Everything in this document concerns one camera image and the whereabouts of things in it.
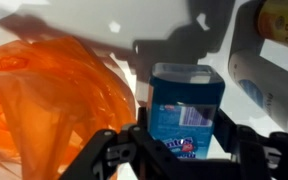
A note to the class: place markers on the white tube bottle blue logo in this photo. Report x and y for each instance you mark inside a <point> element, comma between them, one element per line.
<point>264,82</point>

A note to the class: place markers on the blue mint bottle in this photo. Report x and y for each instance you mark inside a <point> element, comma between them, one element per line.
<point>182,104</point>

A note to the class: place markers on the amber bottle yellow cap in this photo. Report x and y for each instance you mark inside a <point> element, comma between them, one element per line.
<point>272,20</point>

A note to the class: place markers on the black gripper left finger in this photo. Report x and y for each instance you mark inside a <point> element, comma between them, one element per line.
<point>106,150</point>

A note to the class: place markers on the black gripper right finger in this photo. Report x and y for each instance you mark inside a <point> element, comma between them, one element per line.
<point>258,157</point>

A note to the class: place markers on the white round table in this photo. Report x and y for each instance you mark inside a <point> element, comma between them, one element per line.
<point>130,36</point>

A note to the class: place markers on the orange plastic bag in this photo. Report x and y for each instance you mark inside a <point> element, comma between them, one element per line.
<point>54,96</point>

